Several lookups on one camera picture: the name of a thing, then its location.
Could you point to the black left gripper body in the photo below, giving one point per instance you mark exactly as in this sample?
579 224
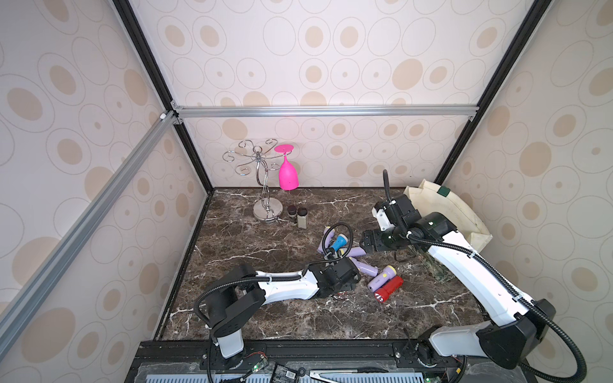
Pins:
347 286

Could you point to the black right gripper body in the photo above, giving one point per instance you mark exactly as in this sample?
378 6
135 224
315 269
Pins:
367 240

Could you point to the blue flashlight white rim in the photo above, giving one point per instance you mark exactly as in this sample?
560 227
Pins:
340 242

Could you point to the cream tote bag green handles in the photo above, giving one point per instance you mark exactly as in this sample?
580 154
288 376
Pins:
429 197

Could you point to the purple flashlight back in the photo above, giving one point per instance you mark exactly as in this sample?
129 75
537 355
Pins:
327 237

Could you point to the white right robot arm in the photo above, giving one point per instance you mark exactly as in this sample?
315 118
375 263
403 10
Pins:
511 332

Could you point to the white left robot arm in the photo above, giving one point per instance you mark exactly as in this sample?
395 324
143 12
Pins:
229 303

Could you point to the purple flashlight yellow button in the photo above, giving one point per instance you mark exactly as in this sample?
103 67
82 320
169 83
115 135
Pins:
382 278

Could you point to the purple flashlight lying sideways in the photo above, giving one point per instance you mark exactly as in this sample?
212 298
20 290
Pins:
356 252

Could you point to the purple flashlight middle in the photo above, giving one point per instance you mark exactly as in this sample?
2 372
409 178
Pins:
365 268

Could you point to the large red flashlight right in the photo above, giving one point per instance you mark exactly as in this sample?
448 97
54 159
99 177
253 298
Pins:
384 292

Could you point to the square jar black lid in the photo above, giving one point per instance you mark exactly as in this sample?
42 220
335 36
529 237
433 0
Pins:
302 214

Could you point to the dark lid jar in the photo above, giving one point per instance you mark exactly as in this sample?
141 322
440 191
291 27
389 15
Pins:
292 212

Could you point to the chrome glass holder stand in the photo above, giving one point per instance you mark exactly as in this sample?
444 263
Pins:
253 160

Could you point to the pink plastic wine glass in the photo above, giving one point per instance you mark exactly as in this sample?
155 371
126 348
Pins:
288 176

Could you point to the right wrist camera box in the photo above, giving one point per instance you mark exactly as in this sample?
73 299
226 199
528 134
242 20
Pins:
393 214

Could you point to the black front frame rail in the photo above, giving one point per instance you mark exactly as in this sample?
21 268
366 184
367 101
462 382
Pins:
309 361

